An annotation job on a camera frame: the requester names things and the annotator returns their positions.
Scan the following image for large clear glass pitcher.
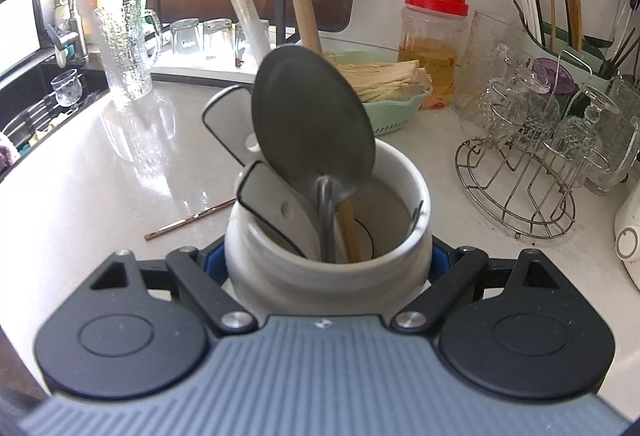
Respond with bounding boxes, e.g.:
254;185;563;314
455;10;531;127

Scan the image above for mint green basket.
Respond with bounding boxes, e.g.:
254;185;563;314
325;50;433;137

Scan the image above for tall ribbed glass mug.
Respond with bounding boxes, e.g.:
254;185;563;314
94;0;164;102

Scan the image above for white ceramic utensil jar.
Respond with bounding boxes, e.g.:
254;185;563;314
224;138;433;313

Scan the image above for white electric pot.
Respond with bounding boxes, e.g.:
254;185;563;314
614;188;640;294

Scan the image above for steel wire glass rack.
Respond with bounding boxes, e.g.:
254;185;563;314
454;136;631;243

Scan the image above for enoki mushrooms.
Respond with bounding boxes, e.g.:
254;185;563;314
325;58;432;102

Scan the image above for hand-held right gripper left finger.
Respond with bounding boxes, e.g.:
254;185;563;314
89;237;259;336

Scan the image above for clear crystal glass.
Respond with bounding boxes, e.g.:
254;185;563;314
480;43;561;151
550;86;640;197

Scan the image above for small wine glass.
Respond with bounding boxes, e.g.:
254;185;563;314
50;68;83;107

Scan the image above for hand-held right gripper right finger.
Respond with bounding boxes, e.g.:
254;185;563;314
390;235;562;336

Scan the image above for black kitchen sink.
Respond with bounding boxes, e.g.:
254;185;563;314
0;60;108;167

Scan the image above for bundle of stored cutlery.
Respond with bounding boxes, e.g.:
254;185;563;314
585;0;640;81

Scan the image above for steel ladle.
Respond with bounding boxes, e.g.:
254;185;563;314
251;44;377;263

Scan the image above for red-lidded plastic jar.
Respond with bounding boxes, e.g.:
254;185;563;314
398;0;471;109

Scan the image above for purple plastic cup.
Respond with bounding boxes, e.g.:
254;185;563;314
530;57;573;97

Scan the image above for white countertop appliance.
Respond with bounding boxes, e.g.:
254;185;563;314
0;0;42;79

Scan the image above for light green utensil holder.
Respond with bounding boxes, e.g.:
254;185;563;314
520;13;640;82

